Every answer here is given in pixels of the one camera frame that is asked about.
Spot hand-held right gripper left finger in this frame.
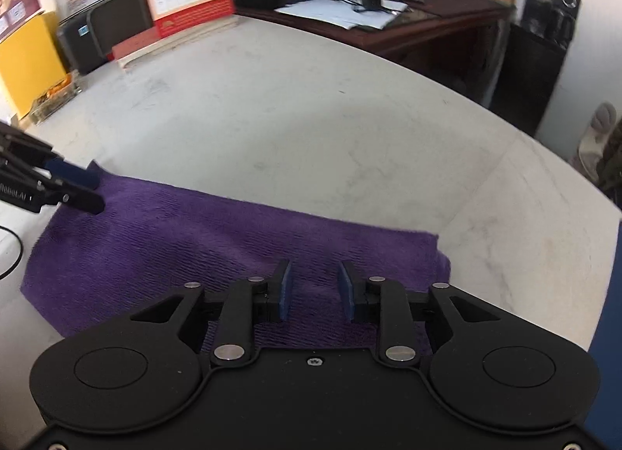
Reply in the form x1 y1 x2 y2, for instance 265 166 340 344
129 259 294 364

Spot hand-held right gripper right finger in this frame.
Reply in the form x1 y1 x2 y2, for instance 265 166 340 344
337 260 502 365

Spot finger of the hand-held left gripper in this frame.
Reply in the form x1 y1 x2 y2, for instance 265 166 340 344
46 157 101 191
41 186 106 215

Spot purple towel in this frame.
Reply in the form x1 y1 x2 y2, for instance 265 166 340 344
20 161 452 354

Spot clear box orange contents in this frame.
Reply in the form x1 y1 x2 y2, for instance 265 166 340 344
29 72 81 124

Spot yellow box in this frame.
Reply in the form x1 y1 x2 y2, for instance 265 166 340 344
0 10 71 113

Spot black box with blue sticker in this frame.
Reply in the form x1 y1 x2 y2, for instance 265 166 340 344
57 10 108 75

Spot red book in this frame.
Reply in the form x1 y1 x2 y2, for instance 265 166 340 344
112 12 239 69

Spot black metal box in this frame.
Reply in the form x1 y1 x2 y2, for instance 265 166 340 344
87 0 155 47

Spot blue table mat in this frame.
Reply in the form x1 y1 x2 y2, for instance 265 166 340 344
585 304 622 358

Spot white papers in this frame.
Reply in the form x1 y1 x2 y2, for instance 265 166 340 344
274 0 409 33

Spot black water dispenser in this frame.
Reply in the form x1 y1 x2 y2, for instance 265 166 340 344
488 0 582 137

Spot dark wooden desk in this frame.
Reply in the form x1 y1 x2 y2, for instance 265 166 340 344
236 0 516 108

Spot grey plush cushion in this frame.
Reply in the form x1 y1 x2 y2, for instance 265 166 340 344
568 102 622 183

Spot black electric kettle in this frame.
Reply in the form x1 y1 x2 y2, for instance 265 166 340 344
544 7 574 42

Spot black cable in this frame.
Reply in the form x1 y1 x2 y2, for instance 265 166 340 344
0 225 24 280

